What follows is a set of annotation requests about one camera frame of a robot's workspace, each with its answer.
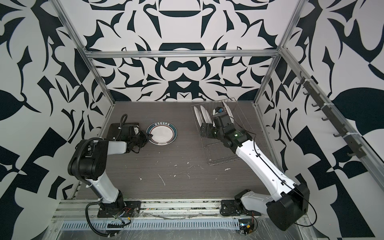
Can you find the grey wall hook rail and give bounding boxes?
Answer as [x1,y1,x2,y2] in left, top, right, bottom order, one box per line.
[297,72,367,159]

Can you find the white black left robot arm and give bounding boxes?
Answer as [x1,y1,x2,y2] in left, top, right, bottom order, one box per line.
[68,123,153,212]

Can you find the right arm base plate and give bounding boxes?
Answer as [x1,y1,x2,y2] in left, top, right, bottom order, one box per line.
[220,200,262,217]

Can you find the white plate in rack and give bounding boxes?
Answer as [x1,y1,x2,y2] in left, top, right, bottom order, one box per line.
[194,106,204,126]
[200,106,213,124]

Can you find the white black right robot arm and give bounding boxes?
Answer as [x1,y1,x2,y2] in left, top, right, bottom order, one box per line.
[197,112,310,231]

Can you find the wire dish rack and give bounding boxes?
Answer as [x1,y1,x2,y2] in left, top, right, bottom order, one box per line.
[191,98,271,166]

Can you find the green rimmed round plate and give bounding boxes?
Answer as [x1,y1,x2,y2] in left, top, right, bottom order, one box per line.
[146,122,178,146]

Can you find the small green circuit board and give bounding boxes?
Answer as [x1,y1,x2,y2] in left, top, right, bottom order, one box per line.
[239,219,258,235]

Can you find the dark square plate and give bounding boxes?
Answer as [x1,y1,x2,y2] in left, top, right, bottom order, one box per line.
[106,123,139,142]

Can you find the black corrugated cable conduit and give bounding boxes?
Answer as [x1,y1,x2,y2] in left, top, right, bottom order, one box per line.
[73,137,104,184]

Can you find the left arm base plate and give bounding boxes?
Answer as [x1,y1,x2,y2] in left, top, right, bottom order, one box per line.
[97,201,142,218]

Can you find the white slotted cable duct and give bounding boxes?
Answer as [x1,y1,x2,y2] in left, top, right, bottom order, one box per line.
[58,218,241,231]

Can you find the red lettered round plate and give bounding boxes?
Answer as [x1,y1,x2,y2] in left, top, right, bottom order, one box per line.
[222,101,235,124]

